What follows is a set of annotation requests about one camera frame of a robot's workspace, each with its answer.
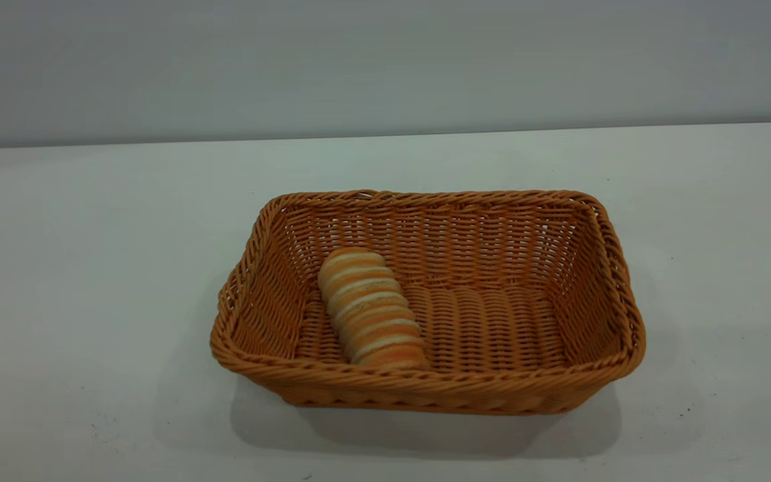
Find striped long bread roll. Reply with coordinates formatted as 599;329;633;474
317;246;430;371

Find woven orange wicker basket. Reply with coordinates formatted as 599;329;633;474
209;189;647;416

